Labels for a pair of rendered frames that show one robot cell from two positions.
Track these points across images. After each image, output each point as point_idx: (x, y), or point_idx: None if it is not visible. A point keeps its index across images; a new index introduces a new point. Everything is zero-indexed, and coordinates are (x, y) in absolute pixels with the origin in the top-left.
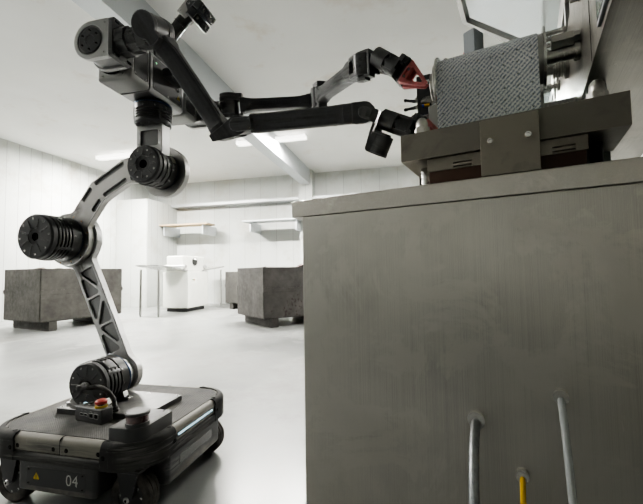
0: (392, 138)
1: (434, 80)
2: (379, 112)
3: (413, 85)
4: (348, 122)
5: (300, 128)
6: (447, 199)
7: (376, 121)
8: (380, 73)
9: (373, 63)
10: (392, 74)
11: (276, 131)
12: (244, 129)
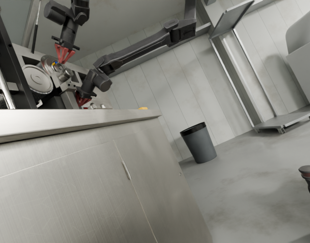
0: (93, 82)
1: None
2: (98, 71)
3: (67, 58)
4: (116, 69)
5: (142, 54)
6: None
7: (100, 72)
8: (62, 10)
9: (78, 25)
10: (79, 50)
11: (156, 44)
12: (172, 45)
